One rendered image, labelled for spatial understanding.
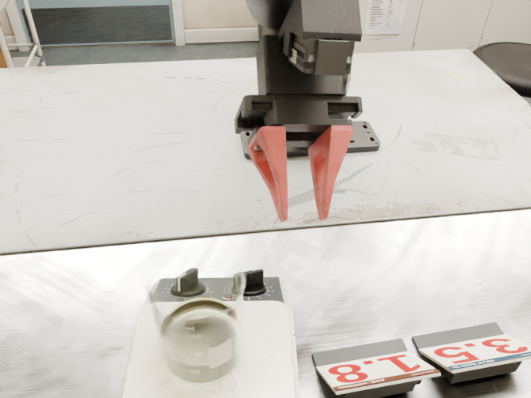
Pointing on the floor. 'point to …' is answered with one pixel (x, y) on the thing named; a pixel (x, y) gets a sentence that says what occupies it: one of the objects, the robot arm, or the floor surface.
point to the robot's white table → (173, 125)
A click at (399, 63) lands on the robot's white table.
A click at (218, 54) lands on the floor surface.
